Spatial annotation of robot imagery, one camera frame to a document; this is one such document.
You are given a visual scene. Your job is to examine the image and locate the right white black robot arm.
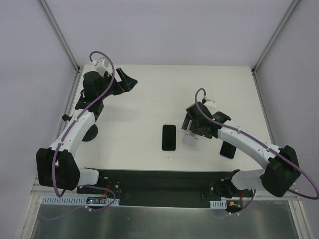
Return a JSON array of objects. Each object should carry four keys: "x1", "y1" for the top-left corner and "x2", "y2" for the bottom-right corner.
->
[{"x1": 182, "y1": 102, "x2": 300, "y2": 198}]

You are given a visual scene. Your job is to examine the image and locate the white phone stand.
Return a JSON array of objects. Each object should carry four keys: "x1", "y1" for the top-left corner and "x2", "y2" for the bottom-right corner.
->
[{"x1": 182, "y1": 130, "x2": 198, "y2": 147}]

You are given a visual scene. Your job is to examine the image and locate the aluminium frame post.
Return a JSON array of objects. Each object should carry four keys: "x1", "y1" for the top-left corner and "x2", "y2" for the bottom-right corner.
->
[
  {"x1": 251, "y1": 0, "x2": 302, "y2": 75},
  {"x1": 37, "y1": 0, "x2": 80, "y2": 72}
]

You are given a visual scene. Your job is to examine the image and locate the right aluminium frame post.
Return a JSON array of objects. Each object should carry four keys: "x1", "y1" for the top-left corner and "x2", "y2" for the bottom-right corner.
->
[{"x1": 251, "y1": 0, "x2": 302, "y2": 75}]

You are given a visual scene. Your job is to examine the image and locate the blue edged black phone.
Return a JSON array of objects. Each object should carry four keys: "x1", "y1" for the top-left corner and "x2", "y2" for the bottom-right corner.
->
[{"x1": 219, "y1": 141, "x2": 236, "y2": 159}]

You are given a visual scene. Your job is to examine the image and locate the right white cable duct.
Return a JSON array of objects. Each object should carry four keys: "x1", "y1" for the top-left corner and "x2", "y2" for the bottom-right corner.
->
[{"x1": 209, "y1": 200, "x2": 227, "y2": 210}]

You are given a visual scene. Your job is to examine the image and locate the left aluminium frame post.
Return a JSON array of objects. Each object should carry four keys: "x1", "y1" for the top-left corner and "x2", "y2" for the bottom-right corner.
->
[{"x1": 37, "y1": 0, "x2": 80, "y2": 72}]

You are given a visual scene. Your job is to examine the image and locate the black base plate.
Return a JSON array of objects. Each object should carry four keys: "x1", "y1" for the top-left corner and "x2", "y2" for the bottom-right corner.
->
[{"x1": 76, "y1": 168, "x2": 254, "y2": 207}]

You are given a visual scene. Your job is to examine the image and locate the black round stand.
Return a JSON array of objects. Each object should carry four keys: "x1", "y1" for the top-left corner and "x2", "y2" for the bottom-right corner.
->
[{"x1": 82, "y1": 124, "x2": 98, "y2": 142}]

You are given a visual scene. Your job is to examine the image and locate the black phone centre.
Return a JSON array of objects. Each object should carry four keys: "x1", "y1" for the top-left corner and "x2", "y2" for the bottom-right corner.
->
[{"x1": 161, "y1": 124, "x2": 176, "y2": 151}]

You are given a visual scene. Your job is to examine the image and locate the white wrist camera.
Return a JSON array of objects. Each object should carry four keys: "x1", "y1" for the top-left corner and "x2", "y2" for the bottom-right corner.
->
[
  {"x1": 92, "y1": 57, "x2": 109, "y2": 76},
  {"x1": 201, "y1": 96, "x2": 216, "y2": 106}
]

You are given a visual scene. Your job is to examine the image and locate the black clamp mount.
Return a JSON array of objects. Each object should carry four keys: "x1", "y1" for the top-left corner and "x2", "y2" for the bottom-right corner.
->
[{"x1": 62, "y1": 114, "x2": 72, "y2": 121}]

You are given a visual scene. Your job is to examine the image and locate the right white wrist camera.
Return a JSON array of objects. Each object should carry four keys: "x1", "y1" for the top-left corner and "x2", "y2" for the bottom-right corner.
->
[{"x1": 201, "y1": 96, "x2": 216, "y2": 106}]

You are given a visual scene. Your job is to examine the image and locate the left white cable duct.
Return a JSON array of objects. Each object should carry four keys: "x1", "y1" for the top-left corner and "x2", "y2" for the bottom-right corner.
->
[{"x1": 42, "y1": 196, "x2": 120, "y2": 207}]

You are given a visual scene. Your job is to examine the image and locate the white cable duct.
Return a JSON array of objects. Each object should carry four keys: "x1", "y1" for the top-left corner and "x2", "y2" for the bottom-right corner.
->
[
  {"x1": 42, "y1": 196, "x2": 120, "y2": 207},
  {"x1": 209, "y1": 200, "x2": 227, "y2": 210}
]

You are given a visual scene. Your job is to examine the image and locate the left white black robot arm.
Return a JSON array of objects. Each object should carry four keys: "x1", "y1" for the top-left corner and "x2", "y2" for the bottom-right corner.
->
[{"x1": 36, "y1": 68, "x2": 138, "y2": 194}]

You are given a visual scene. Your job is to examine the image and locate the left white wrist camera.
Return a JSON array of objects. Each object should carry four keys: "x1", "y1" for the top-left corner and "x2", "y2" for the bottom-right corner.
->
[{"x1": 92, "y1": 57, "x2": 109, "y2": 76}]

